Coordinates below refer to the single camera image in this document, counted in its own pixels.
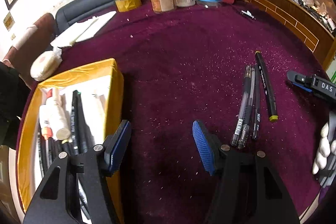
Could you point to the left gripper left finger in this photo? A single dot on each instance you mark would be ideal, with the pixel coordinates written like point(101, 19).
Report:
point(57, 199)

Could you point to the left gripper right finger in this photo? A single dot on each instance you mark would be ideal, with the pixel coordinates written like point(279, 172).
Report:
point(249, 190)

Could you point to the black marker green cap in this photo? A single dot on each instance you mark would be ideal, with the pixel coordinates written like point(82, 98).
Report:
point(85, 138)

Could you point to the black marker light-blue cap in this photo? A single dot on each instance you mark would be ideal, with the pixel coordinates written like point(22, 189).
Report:
point(73, 123)

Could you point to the white bottle red cap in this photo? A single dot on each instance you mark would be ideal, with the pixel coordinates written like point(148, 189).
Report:
point(56, 115)

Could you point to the black marker yellow-green cap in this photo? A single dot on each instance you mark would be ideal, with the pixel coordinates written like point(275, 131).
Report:
point(268, 89)

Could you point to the black marker blue cap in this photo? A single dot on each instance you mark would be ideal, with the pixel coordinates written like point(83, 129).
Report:
point(42, 154)

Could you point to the white spray bottle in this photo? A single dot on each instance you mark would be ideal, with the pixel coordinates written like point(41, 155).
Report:
point(98, 103)

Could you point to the thin black pen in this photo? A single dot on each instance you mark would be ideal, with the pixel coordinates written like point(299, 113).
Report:
point(257, 118)

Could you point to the white bottle orange cap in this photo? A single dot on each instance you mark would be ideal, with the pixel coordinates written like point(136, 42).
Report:
point(46, 129)

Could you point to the yellow taped white tray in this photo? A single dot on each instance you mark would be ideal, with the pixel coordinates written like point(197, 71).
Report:
point(102, 78)

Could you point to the metal nail clipper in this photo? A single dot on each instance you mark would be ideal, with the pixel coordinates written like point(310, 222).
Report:
point(248, 14)

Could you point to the person in black jacket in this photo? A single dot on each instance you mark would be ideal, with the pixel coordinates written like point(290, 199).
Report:
point(13, 96)

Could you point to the wrapped round white cakes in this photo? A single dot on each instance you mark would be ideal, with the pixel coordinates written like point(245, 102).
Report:
point(46, 64)

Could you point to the purple velvet tablecloth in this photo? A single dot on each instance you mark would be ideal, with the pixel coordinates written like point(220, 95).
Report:
point(188, 64)

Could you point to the white paper stack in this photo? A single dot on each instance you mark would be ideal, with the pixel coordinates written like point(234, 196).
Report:
point(81, 31)

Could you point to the brown armchair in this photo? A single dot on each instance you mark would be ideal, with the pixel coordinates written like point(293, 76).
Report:
point(35, 40)

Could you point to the black leather sofa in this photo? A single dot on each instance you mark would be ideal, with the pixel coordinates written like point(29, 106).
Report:
point(99, 1)

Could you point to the yellow tape roll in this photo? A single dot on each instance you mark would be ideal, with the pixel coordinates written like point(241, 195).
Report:
point(127, 5)

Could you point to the small gold wall plaque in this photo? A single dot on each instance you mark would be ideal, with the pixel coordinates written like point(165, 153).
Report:
point(8, 21)

